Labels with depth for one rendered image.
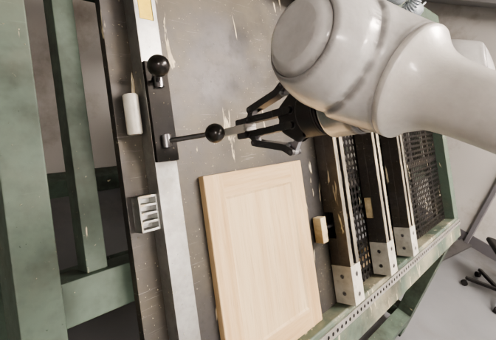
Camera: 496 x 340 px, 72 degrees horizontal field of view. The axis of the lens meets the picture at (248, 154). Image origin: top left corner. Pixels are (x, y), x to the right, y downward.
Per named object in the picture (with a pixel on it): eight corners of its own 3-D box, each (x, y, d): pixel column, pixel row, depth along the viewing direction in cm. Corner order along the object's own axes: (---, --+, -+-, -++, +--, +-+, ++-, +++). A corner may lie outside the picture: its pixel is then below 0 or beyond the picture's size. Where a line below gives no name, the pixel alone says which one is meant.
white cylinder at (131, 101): (119, 96, 67) (124, 136, 67) (125, 92, 65) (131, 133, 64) (133, 96, 69) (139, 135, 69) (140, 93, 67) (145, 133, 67)
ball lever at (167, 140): (157, 151, 66) (222, 141, 62) (154, 132, 66) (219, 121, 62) (167, 151, 69) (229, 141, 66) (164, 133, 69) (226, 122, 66)
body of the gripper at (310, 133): (343, 136, 55) (297, 142, 62) (336, 84, 55) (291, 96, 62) (318, 138, 50) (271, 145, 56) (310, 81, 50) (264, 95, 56)
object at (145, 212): (135, 232, 66) (142, 234, 64) (130, 197, 66) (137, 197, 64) (153, 228, 69) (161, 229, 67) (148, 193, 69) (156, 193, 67)
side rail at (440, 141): (434, 218, 205) (455, 218, 198) (407, 39, 207) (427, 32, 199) (438, 215, 211) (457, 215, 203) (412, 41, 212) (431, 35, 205)
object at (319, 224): (315, 243, 107) (323, 243, 105) (311, 217, 107) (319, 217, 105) (320, 240, 109) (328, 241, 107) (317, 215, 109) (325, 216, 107)
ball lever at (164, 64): (149, 93, 68) (147, 74, 55) (147, 74, 68) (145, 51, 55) (168, 91, 69) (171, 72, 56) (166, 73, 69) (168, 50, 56)
